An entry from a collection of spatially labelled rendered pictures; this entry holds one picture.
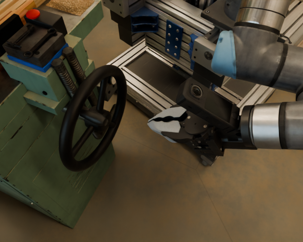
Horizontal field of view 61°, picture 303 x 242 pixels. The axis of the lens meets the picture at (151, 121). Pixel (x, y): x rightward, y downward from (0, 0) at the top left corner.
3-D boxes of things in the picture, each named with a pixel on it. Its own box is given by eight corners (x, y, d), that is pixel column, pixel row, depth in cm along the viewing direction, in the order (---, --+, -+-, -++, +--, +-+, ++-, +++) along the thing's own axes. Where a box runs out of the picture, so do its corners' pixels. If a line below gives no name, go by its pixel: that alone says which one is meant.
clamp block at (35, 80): (57, 104, 62) (44, 78, 55) (13, 86, 65) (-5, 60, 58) (90, 64, 70) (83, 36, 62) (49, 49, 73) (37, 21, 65)
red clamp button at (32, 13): (34, 21, 56) (33, 18, 56) (23, 18, 57) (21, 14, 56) (43, 14, 58) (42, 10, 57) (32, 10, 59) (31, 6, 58)
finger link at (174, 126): (154, 146, 57) (192, 148, 51) (140, 132, 53) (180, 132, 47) (158, 134, 58) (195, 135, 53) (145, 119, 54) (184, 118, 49)
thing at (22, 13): (0, 72, 64) (-17, 49, 58) (-5, 70, 64) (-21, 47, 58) (40, 34, 72) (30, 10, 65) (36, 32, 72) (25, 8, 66)
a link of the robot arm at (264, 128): (276, 133, 37) (281, 89, 41) (244, 132, 39) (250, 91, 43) (284, 158, 42) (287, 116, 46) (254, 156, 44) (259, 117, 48)
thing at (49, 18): (45, 73, 56) (35, 53, 51) (5, 58, 58) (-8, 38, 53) (79, 36, 62) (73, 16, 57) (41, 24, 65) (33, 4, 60)
